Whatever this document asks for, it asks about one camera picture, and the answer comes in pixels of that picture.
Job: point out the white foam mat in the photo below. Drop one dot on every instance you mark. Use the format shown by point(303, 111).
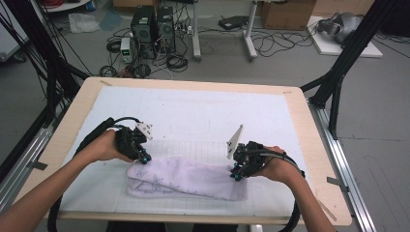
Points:
point(209, 106)

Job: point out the beige tape strip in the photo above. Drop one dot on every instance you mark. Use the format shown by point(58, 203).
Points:
point(326, 209)

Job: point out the round white table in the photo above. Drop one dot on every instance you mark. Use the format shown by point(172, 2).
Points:
point(64, 7)

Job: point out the person's left hand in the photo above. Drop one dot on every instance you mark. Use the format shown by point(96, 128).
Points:
point(103, 146)

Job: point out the clear plastic bag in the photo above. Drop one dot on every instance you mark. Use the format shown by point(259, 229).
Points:
point(83, 22)

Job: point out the grey headset device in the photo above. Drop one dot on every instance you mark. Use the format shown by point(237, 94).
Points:
point(341, 25)

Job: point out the white desk leg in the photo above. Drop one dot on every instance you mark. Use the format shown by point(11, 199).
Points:
point(249, 32)
point(196, 32)

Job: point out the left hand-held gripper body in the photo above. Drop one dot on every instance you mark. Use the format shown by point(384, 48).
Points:
point(129, 141)

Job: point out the person's dark clothing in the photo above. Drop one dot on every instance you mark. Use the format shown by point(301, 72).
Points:
point(138, 227)

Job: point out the narrow black computer tower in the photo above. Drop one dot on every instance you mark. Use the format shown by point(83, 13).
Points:
point(166, 29)

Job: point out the small brown tape piece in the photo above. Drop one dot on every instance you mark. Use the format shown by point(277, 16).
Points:
point(287, 92)
point(105, 82)

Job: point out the white floor board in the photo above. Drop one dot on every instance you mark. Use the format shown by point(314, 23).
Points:
point(328, 46)

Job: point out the blue sheet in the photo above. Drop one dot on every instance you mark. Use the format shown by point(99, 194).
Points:
point(111, 20)

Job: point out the wide black computer tower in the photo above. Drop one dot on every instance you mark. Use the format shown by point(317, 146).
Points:
point(143, 30)

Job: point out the brown cardboard box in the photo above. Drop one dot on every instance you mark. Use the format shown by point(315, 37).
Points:
point(286, 14)

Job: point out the white power supply unit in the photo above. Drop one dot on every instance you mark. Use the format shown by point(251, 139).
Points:
point(126, 50)

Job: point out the flat tan cardboard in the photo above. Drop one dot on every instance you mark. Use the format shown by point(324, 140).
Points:
point(341, 6)

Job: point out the aluminium rail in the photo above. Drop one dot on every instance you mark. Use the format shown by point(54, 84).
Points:
point(336, 154)
point(19, 174)

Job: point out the lilac cat-print cloth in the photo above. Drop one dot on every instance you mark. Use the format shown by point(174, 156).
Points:
point(187, 179)

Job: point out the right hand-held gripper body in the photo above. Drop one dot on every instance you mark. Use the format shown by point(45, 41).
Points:
point(249, 158)

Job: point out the flat black box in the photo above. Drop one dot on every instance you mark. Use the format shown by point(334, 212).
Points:
point(233, 22)

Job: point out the person's right hand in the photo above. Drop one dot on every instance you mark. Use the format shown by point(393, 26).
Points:
point(278, 169)

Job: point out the grey tape strip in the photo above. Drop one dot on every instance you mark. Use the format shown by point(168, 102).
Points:
point(337, 183)
point(38, 165)

